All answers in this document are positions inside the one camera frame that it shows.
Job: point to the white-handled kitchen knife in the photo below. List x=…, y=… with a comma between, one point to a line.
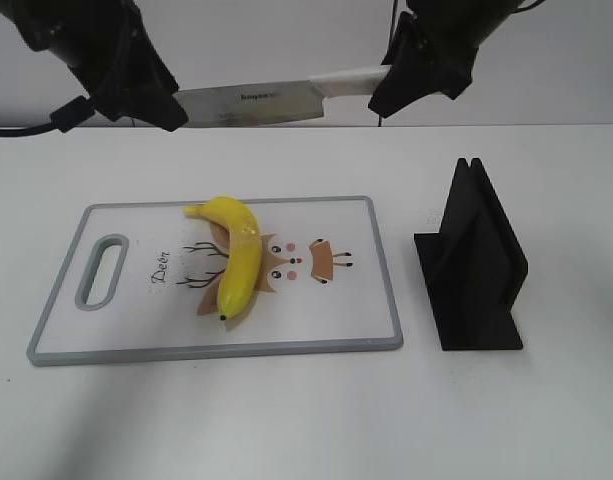
x=249, y=105

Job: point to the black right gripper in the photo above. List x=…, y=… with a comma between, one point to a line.
x=435, y=47

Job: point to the black knife stand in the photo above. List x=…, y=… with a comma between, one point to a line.
x=473, y=267

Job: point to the yellow plastic banana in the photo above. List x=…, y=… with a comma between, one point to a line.
x=238, y=281

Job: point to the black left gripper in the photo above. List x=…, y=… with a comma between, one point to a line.
x=103, y=44

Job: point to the white grey-rimmed cutting board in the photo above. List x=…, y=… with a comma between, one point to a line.
x=139, y=284

